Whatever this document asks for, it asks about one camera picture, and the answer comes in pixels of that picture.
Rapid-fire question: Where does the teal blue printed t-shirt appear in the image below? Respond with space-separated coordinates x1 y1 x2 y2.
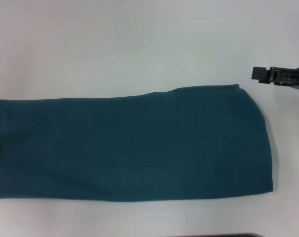
0 83 274 203

